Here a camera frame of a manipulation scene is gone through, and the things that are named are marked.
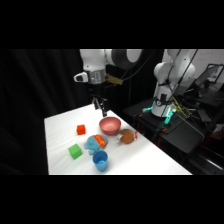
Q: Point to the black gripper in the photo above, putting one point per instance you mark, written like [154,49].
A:
[98,90]

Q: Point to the blue plastic cup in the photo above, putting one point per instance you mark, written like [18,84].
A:
[100,161]

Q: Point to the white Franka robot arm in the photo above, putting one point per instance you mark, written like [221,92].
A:
[173,70]

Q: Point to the pink bowl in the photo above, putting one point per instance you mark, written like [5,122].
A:
[109,125]

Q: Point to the red cube block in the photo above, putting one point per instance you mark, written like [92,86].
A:
[81,129]

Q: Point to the blue plush toy orange shell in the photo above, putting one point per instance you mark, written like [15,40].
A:
[96,143]

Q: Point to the brown round plush toy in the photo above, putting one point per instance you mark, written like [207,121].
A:
[126,136]

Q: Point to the green cube block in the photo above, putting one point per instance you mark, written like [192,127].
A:
[75,151]

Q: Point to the black robot stand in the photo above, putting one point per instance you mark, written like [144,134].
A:
[176,133]

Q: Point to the dark tilted monitor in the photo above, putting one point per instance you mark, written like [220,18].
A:
[209,77]

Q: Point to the tan wrist bracket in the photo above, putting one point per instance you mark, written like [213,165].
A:
[112,80]

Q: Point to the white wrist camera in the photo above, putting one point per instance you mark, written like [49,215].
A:
[80,77]

